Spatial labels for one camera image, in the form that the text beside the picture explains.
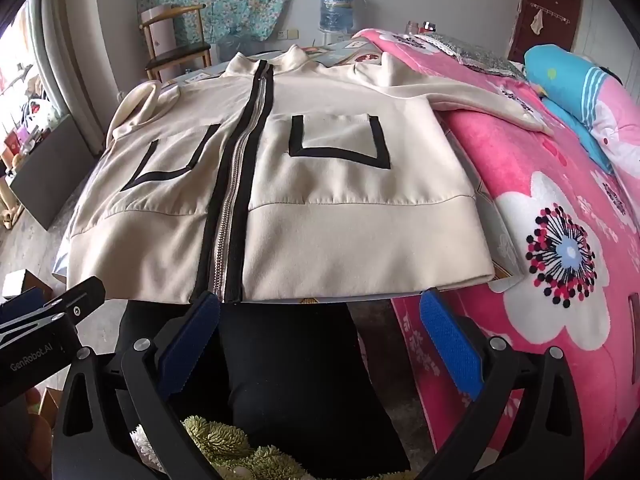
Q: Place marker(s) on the grey curtain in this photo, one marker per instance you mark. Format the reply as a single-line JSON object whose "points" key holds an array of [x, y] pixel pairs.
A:
{"points": [[85, 50]]}

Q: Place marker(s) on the blue cartoon pillow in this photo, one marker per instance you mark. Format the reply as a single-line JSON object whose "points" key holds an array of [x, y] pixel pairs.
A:
{"points": [[570, 80]]}

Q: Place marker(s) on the small brown wooden box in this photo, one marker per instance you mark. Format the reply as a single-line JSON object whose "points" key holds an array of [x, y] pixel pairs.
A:
{"points": [[22, 282]]}

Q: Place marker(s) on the white wall outlet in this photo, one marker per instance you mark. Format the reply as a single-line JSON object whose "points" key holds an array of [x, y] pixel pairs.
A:
{"points": [[287, 34]]}

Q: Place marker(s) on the wooden chair black seat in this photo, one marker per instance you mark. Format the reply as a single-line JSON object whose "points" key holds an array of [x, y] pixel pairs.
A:
{"points": [[177, 55]]}

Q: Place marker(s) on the glass jar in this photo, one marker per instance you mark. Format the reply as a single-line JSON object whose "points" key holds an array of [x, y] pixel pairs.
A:
{"points": [[412, 26]]}

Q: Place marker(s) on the person's black pants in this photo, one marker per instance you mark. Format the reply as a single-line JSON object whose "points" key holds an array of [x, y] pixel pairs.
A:
{"points": [[300, 385]]}

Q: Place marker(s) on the cream zip jacket black trim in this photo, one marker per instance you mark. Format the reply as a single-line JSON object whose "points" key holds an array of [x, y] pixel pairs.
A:
{"points": [[350, 210]]}

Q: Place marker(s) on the white water dispenser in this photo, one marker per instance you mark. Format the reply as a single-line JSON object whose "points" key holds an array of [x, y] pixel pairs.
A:
{"points": [[336, 37]]}

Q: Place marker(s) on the door hook rack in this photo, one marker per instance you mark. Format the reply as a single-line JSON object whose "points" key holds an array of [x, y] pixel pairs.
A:
{"points": [[545, 16]]}

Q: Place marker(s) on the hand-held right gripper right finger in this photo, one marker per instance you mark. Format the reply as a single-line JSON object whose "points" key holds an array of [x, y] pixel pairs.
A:
{"points": [[450, 345]]}

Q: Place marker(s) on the grey lace-edged cushion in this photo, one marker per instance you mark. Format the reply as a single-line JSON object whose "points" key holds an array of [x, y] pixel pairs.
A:
{"points": [[470, 55]]}

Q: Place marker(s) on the dark low cabinet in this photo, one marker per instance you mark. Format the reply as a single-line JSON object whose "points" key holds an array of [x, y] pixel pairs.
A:
{"points": [[47, 170]]}

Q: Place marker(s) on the pink floral blanket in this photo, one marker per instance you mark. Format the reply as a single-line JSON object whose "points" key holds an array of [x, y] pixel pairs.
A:
{"points": [[500, 160]]}

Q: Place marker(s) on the green fuzzy slippers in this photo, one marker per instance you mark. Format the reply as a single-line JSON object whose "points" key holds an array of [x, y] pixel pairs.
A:
{"points": [[225, 447]]}

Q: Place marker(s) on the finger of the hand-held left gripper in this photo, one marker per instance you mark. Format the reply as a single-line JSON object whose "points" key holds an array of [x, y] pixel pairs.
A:
{"points": [[80, 297]]}

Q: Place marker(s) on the white red plastic bag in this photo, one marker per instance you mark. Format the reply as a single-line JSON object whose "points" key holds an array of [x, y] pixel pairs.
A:
{"points": [[37, 117]]}

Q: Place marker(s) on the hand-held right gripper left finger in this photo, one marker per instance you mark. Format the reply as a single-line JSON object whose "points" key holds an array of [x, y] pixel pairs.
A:
{"points": [[192, 342]]}

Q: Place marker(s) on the blue water bottle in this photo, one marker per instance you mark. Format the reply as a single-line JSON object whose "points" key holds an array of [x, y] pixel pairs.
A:
{"points": [[337, 7]]}

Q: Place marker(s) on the pale blue printed bed sheet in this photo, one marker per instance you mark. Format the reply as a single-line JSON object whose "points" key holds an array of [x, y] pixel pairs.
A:
{"points": [[502, 240]]}

